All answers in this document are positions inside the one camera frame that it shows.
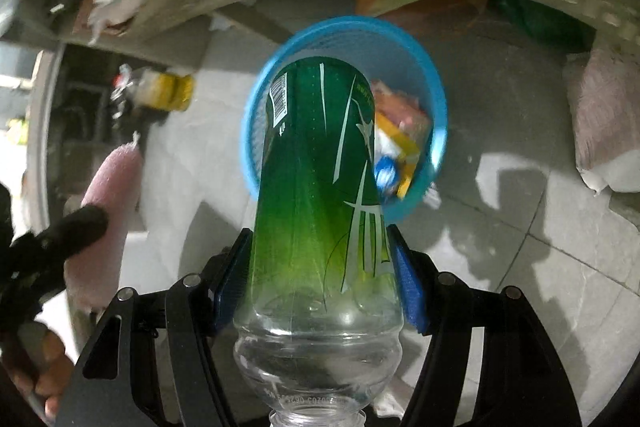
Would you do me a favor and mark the blue wrapper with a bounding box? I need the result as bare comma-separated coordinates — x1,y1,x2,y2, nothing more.
375,154,401,192

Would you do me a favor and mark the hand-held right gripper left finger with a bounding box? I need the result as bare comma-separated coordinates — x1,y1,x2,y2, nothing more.
54,227,253,427

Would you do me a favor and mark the pale pink plastic bag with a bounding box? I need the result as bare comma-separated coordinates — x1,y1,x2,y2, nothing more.
570,47,640,195

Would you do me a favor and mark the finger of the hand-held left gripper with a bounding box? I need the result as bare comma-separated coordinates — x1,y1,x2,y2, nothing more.
20,204,110,265

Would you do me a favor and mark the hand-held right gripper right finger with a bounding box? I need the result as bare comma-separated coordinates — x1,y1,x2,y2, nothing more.
386,223,583,427

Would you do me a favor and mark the pink sponge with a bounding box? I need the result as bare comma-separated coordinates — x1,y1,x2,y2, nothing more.
65,144,143,313

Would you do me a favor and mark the green plastic bottle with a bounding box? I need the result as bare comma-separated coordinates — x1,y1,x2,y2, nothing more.
232,57,405,427

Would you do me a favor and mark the cooking oil bottle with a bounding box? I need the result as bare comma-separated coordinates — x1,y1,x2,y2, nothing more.
112,64,196,114

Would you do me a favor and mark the blue plastic basket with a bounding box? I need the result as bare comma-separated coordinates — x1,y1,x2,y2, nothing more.
240,17,448,224

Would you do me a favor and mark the person's left hand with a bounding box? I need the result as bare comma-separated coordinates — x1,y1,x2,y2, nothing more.
0,329,76,420

